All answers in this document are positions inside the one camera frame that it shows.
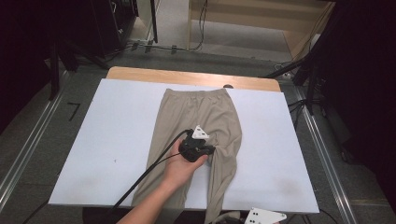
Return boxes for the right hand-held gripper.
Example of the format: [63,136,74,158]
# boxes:
[244,207,288,224]

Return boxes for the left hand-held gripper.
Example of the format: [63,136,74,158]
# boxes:
[178,124,217,163]

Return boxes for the beige pants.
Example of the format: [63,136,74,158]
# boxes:
[131,88,243,224]

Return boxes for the person's left hand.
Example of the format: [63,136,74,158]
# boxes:
[163,138,209,190]

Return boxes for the wooden table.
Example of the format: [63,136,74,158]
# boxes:
[106,65,282,92]

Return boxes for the white table board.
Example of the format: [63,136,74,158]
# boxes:
[48,77,320,215]

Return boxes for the black metal stand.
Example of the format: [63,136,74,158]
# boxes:
[262,52,325,116]
[47,41,110,101]

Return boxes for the black upright pole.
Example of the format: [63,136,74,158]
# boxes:
[149,0,160,44]

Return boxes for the light wooden shelf unit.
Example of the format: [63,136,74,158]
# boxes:
[186,0,336,61]

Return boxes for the black equipment cabinet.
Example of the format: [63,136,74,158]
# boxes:
[90,0,139,59]

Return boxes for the black curtain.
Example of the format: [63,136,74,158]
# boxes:
[311,0,396,216]
[0,0,94,135]

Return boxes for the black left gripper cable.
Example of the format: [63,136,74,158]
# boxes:
[106,128,194,224]

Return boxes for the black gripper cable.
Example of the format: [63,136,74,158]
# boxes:
[319,208,340,224]
[106,128,194,224]

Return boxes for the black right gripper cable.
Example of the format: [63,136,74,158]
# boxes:
[319,208,340,224]

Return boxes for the metal floor rail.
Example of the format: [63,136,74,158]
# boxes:
[0,70,69,213]
[294,86,359,224]

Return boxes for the black floor cable bundle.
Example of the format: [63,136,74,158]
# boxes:
[106,41,189,59]

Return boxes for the black hanging cable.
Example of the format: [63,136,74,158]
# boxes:
[189,0,209,52]

